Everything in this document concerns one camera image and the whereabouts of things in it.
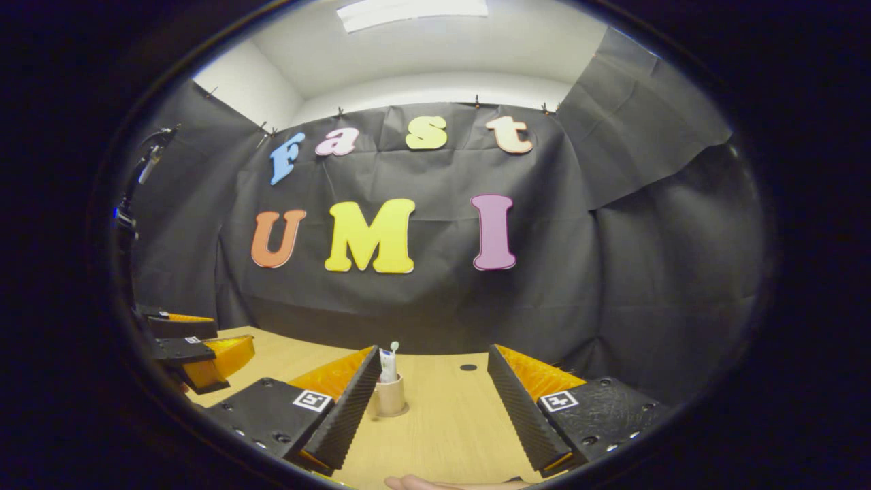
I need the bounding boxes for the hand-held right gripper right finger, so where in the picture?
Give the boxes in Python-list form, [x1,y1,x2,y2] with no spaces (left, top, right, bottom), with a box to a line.
[486,344,673,478]

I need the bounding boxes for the black backdrop cloth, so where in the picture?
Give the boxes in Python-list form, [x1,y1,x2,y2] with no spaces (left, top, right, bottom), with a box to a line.
[126,26,766,406]

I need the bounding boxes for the wooden desktop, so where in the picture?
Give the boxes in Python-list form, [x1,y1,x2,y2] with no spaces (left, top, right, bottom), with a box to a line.
[184,325,565,490]

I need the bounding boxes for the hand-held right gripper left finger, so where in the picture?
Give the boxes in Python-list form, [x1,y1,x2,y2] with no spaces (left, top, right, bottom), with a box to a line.
[203,344,382,477]

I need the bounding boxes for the beige cup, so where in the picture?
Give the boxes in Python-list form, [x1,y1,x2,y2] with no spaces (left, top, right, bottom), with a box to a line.
[376,373,408,417]

